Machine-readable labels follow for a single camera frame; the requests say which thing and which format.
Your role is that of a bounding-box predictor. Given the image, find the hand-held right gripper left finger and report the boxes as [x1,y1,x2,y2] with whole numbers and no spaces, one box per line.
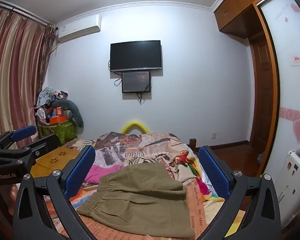
[9,145,96,240]

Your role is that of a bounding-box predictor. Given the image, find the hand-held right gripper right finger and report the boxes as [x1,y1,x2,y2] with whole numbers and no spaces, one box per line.
[197,145,290,240]

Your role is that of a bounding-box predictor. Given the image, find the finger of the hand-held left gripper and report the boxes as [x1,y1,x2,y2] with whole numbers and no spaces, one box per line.
[0,125,37,150]
[14,134,61,162]

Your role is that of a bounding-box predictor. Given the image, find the olive green pants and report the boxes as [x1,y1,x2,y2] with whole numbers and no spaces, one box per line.
[76,163,196,239]

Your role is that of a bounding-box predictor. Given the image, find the rainbow plush blanket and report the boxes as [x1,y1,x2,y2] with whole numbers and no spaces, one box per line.
[175,149,227,204]

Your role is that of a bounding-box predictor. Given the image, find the yellow wooden board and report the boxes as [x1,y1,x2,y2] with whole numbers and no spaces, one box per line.
[30,146,82,178]

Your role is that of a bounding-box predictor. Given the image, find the pink cloth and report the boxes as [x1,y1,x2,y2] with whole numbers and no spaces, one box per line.
[84,164,126,184]

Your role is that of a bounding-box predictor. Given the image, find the green patterned box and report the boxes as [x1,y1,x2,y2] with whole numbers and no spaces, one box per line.
[37,119,78,145]

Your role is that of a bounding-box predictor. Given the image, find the orange box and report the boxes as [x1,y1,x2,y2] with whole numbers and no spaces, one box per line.
[49,115,68,125]

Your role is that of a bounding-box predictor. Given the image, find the pile of clothes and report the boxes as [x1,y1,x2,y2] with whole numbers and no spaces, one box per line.
[37,87,68,111]

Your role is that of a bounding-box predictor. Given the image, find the grey plush toy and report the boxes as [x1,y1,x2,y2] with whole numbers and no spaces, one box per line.
[51,99,84,128]

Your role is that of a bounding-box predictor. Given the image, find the striped pink curtain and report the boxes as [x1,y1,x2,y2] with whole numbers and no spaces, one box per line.
[0,2,57,142]

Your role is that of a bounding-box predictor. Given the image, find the newspaper print blanket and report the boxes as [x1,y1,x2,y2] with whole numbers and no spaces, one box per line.
[44,131,245,240]

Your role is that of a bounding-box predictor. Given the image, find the yellow foam tube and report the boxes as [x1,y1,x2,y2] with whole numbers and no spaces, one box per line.
[122,120,150,135]

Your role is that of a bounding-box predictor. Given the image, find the white cabinet with stickers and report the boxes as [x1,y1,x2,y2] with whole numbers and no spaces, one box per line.
[274,149,300,222]

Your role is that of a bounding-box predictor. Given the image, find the brown wooden door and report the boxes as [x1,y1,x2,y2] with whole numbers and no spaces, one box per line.
[248,29,278,161]

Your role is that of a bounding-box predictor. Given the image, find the small black monitor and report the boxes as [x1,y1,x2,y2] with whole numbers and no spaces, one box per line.
[121,71,151,94]

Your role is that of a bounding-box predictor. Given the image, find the white sliding wardrobe door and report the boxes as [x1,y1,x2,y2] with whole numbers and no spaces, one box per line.
[261,0,300,220]

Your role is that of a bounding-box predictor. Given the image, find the white air conditioner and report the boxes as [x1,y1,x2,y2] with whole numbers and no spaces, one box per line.
[56,14,101,43]

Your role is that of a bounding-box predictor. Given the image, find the wooden overhead cabinet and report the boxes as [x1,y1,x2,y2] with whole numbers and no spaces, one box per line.
[213,0,283,39]

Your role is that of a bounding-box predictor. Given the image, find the black wall television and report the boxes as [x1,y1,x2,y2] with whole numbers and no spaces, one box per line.
[109,40,163,72]

